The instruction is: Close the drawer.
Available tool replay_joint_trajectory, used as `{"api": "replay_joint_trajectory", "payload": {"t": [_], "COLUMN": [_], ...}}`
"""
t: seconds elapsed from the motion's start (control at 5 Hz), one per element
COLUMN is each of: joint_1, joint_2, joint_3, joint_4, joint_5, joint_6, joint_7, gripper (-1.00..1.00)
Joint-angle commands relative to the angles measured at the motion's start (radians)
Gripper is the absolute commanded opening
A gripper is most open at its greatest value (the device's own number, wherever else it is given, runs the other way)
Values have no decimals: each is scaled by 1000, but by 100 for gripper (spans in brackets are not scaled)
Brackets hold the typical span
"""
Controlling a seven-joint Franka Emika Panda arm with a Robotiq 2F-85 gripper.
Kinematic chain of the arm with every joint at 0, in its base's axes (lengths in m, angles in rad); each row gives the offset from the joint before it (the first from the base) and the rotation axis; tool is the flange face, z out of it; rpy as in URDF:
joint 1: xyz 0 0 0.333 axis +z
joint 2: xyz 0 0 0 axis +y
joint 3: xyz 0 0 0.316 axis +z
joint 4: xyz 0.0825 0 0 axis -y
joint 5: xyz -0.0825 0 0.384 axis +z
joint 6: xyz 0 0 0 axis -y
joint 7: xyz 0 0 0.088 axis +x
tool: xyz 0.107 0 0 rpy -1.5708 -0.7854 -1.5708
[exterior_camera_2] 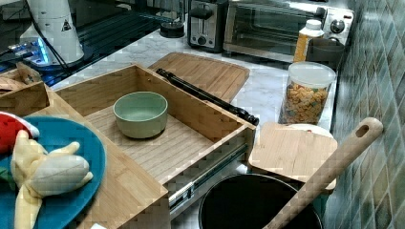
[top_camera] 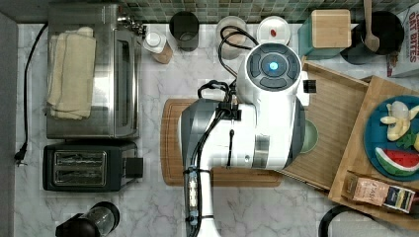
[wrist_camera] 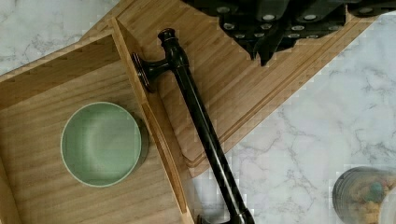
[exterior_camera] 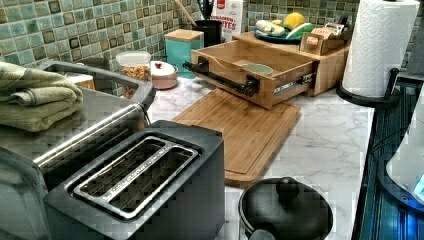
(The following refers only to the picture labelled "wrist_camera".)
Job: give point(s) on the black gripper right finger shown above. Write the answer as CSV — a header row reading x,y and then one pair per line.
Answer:
x,y
316,18

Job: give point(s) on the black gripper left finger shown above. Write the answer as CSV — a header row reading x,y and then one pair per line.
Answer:
x,y
257,26

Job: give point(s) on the bamboo drawer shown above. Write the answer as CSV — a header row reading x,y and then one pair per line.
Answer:
x,y
36,102

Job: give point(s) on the bamboo cutting board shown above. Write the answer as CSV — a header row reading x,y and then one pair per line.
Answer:
x,y
238,93

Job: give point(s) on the clear cereal jar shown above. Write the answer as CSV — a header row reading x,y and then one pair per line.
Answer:
x,y
365,195

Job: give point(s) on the green ceramic bowl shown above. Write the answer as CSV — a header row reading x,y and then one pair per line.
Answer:
x,y
102,143

